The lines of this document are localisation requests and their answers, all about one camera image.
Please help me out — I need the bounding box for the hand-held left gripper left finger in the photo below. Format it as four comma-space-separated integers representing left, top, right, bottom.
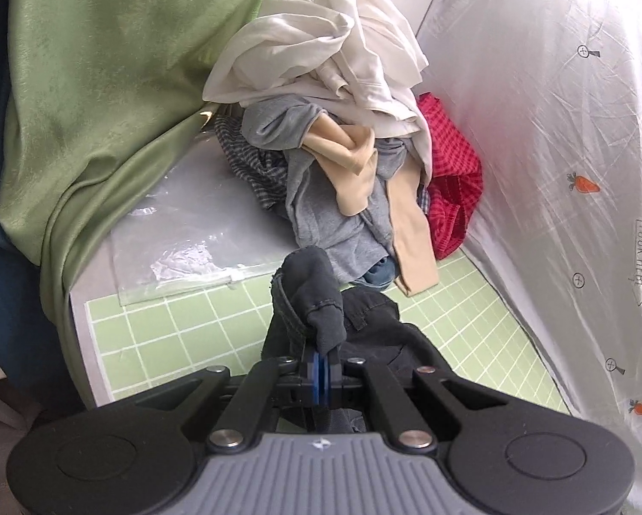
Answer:
133, 348, 322, 451

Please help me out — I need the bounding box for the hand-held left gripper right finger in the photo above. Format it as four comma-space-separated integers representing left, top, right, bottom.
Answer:
321, 351, 509, 448

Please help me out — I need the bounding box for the black garment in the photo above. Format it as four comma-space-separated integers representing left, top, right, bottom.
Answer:
259, 247, 461, 435

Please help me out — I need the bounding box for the blue garment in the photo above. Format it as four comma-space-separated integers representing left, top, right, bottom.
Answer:
353, 257, 402, 288

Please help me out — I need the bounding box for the green grid mat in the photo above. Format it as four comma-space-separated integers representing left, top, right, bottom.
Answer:
85, 249, 569, 419

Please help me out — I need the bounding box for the clear plastic bag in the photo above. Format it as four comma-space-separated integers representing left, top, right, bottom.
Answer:
109, 188, 290, 306

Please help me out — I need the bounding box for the beige garment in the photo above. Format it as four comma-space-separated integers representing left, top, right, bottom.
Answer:
300, 118, 440, 297

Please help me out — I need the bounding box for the striped grey garment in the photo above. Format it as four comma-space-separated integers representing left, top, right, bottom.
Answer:
214, 112, 295, 210

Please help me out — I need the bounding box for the red checkered garment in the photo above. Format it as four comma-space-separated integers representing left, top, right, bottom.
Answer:
415, 91, 484, 261

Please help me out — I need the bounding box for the carrot print grey sheet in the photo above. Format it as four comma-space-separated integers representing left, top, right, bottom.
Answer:
415, 0, 642, 515

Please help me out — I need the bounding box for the white garment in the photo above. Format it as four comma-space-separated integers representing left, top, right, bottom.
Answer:
203, 0, 434, 183

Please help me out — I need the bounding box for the green curtain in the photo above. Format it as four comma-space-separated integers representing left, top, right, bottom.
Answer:
0, 0, 290, 333

